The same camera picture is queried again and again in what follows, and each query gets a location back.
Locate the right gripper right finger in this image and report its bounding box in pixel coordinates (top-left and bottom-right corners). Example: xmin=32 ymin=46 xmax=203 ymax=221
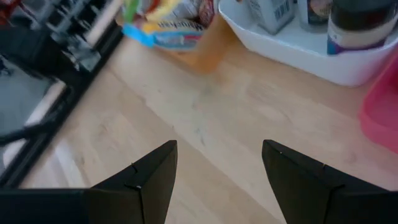
xmin=262 ymin=139 xmax=398 ymax=224

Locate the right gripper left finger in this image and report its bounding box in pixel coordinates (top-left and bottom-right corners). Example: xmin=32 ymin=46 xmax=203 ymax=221
xmin=0 ymin=139 xmax=178 ymax=224

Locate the purple label spice jar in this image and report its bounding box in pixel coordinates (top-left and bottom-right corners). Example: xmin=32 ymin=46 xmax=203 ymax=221
xmin=326 ymin=0 xmax=398 ymax=56

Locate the black cap spice jar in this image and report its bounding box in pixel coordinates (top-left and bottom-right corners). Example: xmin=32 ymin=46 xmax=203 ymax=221
xmin=297 ymin=0 xmax=332 ymax=34

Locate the white label spice jar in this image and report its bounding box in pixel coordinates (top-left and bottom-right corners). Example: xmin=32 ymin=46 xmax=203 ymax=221
xmin=248 ymin=0 xmax=297 ymax=35

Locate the yellow and green ramen packet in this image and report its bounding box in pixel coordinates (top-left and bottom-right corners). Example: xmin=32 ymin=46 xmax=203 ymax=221
xmin=122 ymin=0 xmax=139 ymax=23

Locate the red plastic bin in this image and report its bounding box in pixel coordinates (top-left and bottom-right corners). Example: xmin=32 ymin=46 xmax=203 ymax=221
xmin=358 ymin=57 xmax=398 ymax=155

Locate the white plastic bin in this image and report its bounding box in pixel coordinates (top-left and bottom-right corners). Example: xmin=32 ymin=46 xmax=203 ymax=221
xmin=217 ymin=0 xmax=398 ymax=87

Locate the orange plastic bin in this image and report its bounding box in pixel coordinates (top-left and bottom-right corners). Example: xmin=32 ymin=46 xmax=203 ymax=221
xmin=114 ymin=0 xmax=240 ymax=75

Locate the storage bin rack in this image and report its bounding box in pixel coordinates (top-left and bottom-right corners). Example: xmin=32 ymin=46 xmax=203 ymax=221
xmin=0 ymin=0 xmax=109 ymax=41

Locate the black table frame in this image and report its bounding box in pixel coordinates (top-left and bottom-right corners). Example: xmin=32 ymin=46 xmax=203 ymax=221
xmin=0 ymin=18 xmax=125 ymax=188

